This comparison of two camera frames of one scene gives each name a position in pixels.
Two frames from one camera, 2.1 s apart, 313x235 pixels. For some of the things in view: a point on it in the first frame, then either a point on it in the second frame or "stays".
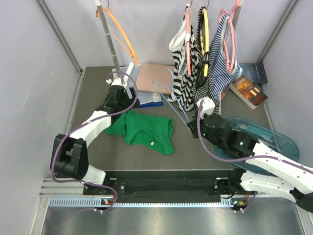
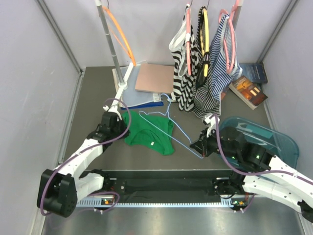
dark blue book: [255, 71] stays
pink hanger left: [188, 31] stays
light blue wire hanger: [171, 88] → [167, 114]
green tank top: [140, 129] stays
